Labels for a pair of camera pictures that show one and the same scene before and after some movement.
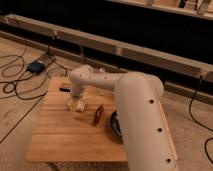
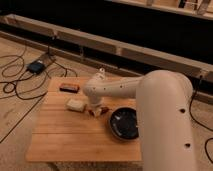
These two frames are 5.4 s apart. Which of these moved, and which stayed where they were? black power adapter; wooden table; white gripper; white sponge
Moved: white gripper
Stayed: white sponge; black power adapter; wooden table
